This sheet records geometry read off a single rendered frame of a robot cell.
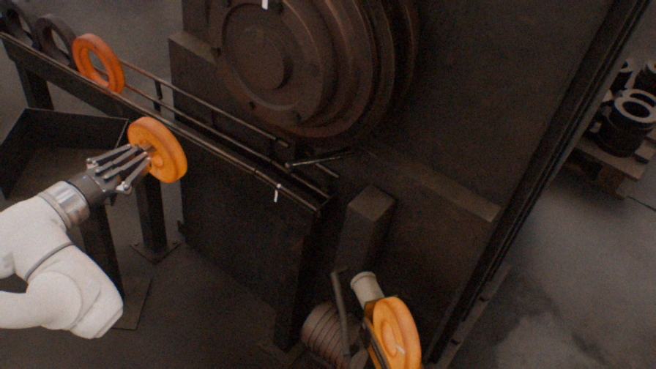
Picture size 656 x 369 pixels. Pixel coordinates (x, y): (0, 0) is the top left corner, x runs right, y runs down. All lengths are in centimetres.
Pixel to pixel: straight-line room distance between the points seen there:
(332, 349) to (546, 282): 121
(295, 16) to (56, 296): 62
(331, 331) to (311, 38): 71
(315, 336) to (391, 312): 31
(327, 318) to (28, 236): 67
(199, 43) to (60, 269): 74
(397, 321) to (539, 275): 134
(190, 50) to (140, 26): 184
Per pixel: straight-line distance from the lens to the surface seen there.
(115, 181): 124
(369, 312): 124
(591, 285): 248
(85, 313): 111
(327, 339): 139
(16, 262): 116
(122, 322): 202
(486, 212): 124
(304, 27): 99
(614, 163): 286
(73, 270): 111
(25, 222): 116
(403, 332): 112
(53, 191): 120
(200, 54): 154
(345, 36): 101
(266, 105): 114
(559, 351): 223
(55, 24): 192
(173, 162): 126
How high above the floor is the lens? 171
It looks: 45 degrees down
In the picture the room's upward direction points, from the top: 10 degrees clockwise
